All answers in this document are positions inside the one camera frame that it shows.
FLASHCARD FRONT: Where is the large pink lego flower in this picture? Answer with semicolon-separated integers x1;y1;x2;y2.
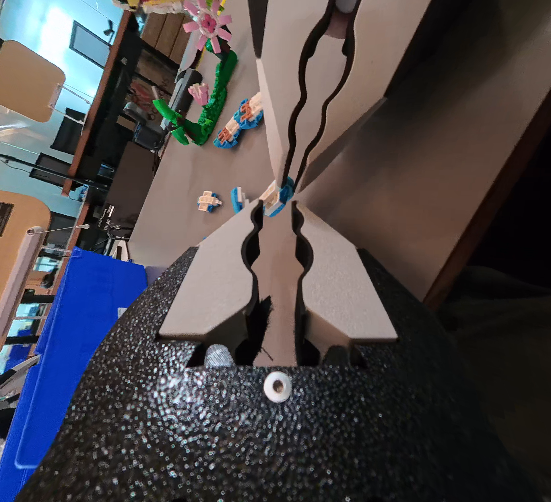
183;0;233;53

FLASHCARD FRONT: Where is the blue plastic bin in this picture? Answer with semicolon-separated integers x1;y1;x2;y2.
0;246;150;502

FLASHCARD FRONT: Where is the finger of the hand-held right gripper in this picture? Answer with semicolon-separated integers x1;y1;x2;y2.
256;0;338;186
296;0;444;187

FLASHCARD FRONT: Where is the brown wooden desk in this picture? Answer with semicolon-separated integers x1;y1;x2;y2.
61;10;143;198

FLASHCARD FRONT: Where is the black framed screen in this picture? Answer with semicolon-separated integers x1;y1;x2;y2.
69;20;114;70

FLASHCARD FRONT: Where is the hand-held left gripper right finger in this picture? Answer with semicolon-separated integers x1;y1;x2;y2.
291;202;399;358

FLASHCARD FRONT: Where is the black equipment case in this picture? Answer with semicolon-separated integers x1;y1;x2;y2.
102;202;135;232

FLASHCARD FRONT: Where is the small blue white lego piece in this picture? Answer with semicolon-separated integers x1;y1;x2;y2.
231;186;251;214

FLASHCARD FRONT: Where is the beige reflector panel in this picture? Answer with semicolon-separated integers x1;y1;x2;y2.
0;40;66;123

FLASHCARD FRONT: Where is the person's dark clothing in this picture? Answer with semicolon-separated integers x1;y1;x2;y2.
428;264;551;502

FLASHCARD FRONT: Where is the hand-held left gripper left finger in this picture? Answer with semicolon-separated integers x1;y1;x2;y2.
158;200;264;358

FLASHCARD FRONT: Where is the green lego stem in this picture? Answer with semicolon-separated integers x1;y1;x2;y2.
152;50;238;146

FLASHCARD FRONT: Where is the round blue white lego assembly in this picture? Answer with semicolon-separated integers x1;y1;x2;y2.
213;116;242;150
234;92;264;130

